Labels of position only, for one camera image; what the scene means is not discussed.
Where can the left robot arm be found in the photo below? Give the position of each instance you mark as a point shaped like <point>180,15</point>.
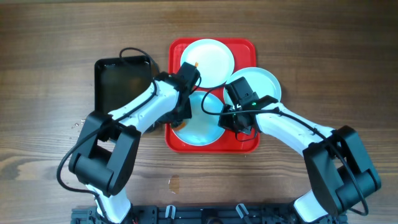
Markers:
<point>105,152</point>

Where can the light blue plate bottom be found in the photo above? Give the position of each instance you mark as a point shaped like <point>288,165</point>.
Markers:
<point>201,129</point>

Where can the light blue plate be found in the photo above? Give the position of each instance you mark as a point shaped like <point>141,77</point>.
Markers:
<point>214,60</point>
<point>261,81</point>
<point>201,129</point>

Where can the light blue plate top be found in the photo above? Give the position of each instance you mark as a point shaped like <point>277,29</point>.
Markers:
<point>214,60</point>

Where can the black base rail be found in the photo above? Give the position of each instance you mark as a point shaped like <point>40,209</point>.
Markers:
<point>263,214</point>

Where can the green orange sponge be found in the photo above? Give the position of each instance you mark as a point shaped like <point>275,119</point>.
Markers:
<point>178,125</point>

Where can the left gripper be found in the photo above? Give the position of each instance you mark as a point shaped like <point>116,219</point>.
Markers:
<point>184,114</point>

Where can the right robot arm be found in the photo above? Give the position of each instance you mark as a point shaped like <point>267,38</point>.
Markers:
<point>339,168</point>

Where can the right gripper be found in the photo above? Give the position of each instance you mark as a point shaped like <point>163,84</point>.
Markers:
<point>226,122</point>

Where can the black water tray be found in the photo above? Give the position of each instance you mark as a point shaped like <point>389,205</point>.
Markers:
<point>117,82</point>

